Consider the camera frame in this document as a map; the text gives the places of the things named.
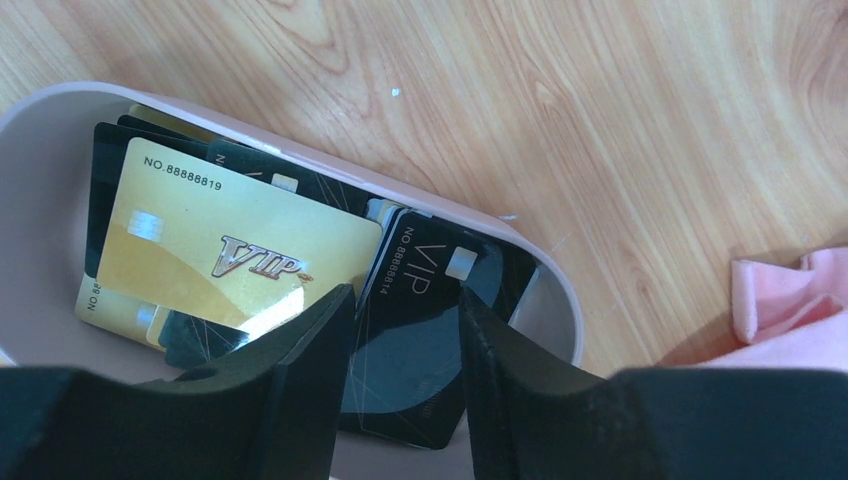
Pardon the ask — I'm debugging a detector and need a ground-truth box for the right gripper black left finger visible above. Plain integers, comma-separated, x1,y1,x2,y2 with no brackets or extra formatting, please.
1,284,356,479

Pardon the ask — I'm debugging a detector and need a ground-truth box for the pink oval tray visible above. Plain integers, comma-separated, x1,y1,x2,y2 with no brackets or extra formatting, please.
0,80,586,480

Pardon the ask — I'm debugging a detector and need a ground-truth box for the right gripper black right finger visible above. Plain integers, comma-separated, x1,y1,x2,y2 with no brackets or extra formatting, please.
459,288,847,479

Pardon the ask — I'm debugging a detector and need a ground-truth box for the gold card lower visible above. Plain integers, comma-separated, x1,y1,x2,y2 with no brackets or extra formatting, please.
74,274,164,351

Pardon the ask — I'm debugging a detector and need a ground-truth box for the pink cloth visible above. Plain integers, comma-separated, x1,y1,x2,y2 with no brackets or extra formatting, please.
700,247,847,372

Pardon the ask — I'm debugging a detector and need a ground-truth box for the gold card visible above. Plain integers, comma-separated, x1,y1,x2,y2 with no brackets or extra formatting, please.
97,138,382,334
74,274,164,351

